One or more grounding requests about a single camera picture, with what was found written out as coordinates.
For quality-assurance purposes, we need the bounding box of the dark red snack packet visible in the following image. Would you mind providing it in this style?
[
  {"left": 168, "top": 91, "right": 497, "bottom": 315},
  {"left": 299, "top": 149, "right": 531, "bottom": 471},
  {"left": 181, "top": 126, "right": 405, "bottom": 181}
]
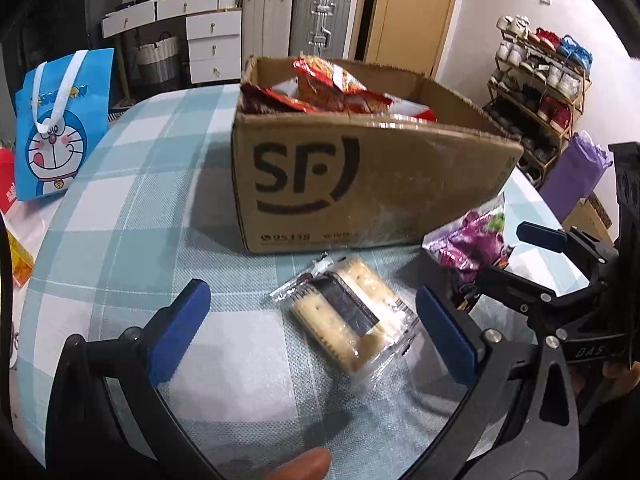
[{"left": 240, "top": 82, "right": 322, "bottom": 117}]

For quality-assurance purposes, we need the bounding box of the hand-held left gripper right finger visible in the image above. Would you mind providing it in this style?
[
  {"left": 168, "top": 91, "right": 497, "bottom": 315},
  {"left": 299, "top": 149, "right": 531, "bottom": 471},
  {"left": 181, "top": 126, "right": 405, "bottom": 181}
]
[{"left": 400, "top": 284, "right": 581, "bottom": 480}]

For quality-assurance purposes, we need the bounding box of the shoe rack with shoes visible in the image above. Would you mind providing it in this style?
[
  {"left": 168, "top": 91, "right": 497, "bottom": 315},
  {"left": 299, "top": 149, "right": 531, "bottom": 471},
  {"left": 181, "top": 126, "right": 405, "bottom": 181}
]
[{"left": 482, "top": 14, "right": 594, "bottom": 189}]

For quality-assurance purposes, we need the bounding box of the flat cardboard piece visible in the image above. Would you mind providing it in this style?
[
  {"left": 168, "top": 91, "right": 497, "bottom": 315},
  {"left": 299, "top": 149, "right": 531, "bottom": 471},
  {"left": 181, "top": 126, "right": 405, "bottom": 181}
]
[{"left": 562, "top": 192, "right": 614, "bottom": 246}]

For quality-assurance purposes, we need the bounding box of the beige suitcase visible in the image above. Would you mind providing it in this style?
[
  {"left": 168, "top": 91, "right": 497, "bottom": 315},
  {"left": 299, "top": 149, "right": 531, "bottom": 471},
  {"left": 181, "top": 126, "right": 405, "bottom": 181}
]
[{"left": 241, "top": 0, "right": 295, "bottom": 63}]

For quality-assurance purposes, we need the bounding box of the clear cracker packet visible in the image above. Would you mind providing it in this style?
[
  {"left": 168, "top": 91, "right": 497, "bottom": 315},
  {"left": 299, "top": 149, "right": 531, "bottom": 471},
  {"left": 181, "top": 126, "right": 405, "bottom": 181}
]
[{"left": 270, "top": 252, "right": 421, "bottom": 392}]

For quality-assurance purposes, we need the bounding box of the purple bag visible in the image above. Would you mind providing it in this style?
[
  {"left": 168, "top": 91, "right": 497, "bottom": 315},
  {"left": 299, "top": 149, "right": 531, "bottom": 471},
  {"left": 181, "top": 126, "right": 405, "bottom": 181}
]
[{"left": 540, "top": 131, "right": 614, "bottom": 224}]

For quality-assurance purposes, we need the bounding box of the white drawer cabinet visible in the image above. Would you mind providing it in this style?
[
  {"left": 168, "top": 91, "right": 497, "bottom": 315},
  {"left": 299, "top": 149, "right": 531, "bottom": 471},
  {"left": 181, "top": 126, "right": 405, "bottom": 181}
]
[{"left": 101, "top": 0, "right": 244, "bottom": 86}]

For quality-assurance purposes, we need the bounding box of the white woven basket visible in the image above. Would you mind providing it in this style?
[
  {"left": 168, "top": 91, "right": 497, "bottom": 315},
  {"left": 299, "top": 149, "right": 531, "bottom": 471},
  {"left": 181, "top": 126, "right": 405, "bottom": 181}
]
[{"left": 135, "top": 34, "right": 181, "bottom": 81}]

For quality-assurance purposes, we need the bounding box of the person's right hand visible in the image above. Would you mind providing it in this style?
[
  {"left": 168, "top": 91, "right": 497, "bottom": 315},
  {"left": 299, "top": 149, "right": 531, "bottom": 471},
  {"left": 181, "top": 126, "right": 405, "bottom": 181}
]
[{"left": 600, "top": 361, "right": 640, "bottom": 408}]

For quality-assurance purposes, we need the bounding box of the white snack bag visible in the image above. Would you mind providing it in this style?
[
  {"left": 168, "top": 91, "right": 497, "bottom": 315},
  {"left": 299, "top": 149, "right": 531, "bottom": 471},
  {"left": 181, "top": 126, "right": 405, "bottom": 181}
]
[{"left": 384, "top": 94, "right": 439, "bottom": 124}]

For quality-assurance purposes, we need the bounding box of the red bag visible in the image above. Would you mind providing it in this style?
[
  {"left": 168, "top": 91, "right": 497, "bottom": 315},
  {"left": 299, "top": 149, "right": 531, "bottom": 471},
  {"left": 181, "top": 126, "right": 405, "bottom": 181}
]
[{"left": 0, "top": 147, "right": 19, "bottom": 214}]

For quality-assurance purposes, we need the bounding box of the person's left hand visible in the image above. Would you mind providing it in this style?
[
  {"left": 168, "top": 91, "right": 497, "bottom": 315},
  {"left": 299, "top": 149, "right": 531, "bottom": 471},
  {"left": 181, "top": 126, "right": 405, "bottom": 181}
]
[{"left": 262, "top": 447, "right": 333, "bottom": 480}]

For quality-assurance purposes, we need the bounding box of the silver suitcase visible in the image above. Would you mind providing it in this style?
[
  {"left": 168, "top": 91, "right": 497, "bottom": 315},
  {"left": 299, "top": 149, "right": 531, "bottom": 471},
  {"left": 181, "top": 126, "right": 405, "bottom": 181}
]
[{"left": 290, "top": 0, "right": 352, "bottom": 62}]

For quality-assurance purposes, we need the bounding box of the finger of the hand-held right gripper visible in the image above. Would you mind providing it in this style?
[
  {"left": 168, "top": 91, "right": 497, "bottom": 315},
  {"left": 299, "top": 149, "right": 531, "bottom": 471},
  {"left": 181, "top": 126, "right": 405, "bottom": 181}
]
[
  {"left": 472, "top": 265, "right": 622, "bottom": 342},
  {"left": 516, "top": 221, "right": 622, "bottom": 282}
]

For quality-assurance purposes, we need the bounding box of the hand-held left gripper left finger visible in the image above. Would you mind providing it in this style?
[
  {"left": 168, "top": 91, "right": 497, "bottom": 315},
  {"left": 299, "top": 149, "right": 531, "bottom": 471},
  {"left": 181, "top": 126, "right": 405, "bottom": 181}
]
[{"left": 47, "top": 279, "right": 226, "bottom": 480}]

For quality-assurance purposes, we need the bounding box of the brown cardboard box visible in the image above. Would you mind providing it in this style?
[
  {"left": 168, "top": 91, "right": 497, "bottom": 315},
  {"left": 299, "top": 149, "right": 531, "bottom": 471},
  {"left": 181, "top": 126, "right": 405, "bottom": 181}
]
[{"left": 231, "top": 55, "right": 525, "bottom": 255}]

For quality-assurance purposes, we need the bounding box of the orange plastic bag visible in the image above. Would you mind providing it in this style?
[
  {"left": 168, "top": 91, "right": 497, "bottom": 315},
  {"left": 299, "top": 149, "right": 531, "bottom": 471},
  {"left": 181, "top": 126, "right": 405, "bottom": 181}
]
[{"left": 5, "top": 230, "right": 36, "bottom": 289}]

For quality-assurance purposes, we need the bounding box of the blue cartoon tote bag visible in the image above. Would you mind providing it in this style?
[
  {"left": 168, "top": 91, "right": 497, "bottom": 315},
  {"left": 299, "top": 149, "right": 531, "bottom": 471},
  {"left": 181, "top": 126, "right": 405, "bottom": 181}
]
[{"left": 14, "top": 49, "right": 115, "bottom": 203}]

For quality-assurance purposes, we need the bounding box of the purple candy packet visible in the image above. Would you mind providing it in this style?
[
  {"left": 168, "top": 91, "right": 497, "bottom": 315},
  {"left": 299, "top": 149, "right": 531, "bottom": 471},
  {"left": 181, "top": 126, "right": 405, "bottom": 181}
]
[{"left": 422, "top": 195, "right": 512, "bottom": 287}]

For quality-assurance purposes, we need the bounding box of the wooden door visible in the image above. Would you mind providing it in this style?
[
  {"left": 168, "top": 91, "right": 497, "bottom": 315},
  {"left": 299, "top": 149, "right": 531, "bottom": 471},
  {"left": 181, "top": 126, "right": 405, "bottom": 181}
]
[{"left": 362, "top": 0, "right": 463, "bottom": 79}]

